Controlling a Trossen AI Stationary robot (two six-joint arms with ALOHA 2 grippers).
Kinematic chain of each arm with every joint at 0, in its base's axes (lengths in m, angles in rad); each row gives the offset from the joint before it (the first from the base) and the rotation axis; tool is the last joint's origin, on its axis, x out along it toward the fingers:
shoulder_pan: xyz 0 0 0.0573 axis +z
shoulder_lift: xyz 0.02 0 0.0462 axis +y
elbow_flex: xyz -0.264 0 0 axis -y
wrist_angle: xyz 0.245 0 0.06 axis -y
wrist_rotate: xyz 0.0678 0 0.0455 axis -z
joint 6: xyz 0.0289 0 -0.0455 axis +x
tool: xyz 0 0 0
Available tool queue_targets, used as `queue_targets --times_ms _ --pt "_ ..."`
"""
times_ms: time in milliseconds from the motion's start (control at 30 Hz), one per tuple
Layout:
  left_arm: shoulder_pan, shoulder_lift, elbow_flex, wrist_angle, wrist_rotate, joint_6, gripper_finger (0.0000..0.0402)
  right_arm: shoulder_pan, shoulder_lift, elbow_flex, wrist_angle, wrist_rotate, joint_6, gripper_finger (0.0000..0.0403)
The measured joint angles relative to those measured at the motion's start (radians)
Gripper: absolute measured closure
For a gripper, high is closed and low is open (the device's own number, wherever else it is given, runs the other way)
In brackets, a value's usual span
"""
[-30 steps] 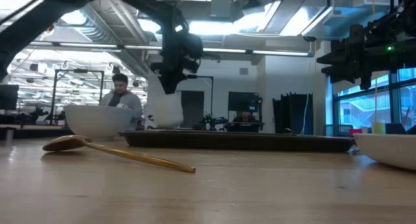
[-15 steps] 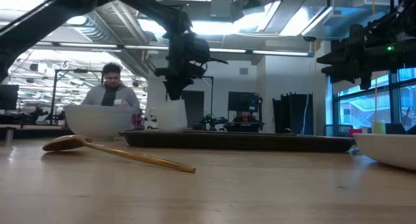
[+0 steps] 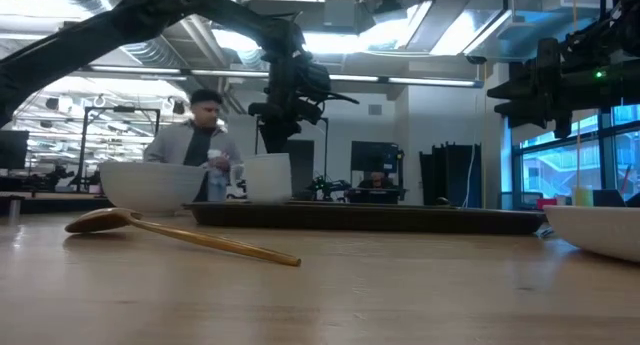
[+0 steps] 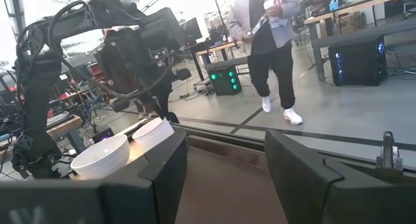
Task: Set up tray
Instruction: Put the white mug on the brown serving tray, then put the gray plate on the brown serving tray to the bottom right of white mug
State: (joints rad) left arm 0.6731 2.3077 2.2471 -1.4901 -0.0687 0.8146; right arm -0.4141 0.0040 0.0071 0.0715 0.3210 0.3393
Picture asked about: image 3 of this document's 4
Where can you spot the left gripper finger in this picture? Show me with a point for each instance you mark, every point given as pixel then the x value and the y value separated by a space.
pixel 289 137
pixel 271 137

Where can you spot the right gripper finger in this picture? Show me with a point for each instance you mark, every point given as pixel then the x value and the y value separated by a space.
pixel 515 90
pixel 517 115

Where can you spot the white ceramic mug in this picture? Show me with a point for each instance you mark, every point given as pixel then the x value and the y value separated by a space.
pixel 267 180

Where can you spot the dark brown serving tray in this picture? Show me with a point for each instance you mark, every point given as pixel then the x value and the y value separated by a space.
pixel 360 220

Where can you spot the white ribbed bowl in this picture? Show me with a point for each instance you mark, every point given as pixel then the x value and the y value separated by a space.
pixel 150 187

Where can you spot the white ceramic plate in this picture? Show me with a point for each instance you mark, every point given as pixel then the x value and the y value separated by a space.
pixel 600 232

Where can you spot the wooden spoon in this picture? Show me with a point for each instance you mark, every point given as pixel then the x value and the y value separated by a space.
pixel 100 220

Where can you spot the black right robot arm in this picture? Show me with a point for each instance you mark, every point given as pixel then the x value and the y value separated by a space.
pixel 625 35

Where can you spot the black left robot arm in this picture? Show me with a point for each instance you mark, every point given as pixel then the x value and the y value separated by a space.
pixel 75 40

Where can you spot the black background robot arm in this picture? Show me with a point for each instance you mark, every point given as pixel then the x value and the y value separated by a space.
pixel 327 187

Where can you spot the clear plastic bottle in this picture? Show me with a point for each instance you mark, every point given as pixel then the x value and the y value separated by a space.
pixel 217 185

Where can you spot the black monitor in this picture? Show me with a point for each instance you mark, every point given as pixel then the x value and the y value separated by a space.
pixel 12 150
pixel 375 156

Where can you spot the red box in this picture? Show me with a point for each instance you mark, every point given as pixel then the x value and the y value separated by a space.
pixel 546 203

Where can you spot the grey ceiling box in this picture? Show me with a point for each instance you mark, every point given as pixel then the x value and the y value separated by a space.
pixel 340 12

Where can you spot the black folded partition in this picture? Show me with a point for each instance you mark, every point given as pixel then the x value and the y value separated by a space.
pixel 447 177

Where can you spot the person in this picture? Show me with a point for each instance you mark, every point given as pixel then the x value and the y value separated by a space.
pixel 377 179
pixel 175 145

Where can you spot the black studio lamp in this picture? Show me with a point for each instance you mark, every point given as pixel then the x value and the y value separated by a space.
pixel 178 107

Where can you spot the yellow-green cup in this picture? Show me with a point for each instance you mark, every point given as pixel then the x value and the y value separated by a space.
pixel 583 196

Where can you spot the dark laptop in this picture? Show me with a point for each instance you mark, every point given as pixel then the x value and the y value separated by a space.
pixel 607 197

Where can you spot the dark side table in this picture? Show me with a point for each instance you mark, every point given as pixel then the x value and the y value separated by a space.
pixel 50 202

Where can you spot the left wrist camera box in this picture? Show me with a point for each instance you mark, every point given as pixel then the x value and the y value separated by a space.
pixel 315 80

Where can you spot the black metal frame stand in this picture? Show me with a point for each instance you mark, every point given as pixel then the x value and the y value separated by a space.
pixel 325 145
pixel 122 109

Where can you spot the dome security camera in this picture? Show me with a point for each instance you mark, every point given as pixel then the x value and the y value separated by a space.
pixel 476 60

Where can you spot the wall vent grille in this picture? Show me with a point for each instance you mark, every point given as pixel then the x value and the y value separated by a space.
pixel 375 109

